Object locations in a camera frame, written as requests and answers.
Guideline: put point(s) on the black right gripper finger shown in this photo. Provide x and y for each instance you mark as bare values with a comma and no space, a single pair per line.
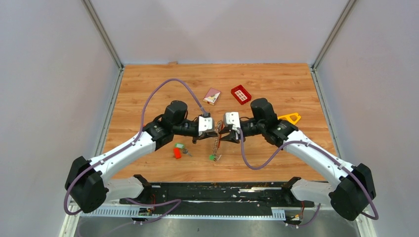
225,129
234,138

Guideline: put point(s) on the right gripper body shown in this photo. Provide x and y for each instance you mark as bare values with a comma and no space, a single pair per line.
235,134

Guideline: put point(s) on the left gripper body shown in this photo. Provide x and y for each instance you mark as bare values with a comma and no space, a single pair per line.
194,138

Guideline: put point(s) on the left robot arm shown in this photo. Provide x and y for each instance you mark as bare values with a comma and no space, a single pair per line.
90,182

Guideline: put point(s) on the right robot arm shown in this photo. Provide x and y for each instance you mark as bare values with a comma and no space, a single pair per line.
349,189

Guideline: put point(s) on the silver key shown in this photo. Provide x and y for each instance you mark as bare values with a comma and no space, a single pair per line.
186,152

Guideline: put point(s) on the loose green key tag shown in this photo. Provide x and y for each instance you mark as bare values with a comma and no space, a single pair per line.
179,145

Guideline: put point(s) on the small red block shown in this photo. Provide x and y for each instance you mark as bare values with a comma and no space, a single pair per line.
177,153

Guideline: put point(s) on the playing card box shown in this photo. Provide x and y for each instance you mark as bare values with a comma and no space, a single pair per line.
212,96

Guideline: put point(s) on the red toy brick block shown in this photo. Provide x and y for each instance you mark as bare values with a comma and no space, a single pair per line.
241,94

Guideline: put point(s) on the yellow toy piece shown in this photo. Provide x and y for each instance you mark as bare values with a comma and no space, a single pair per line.
293,118

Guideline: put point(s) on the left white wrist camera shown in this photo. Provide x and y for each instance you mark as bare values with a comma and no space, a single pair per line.
205,123

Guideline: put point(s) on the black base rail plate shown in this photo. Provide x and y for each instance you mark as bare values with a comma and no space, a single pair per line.
220,199

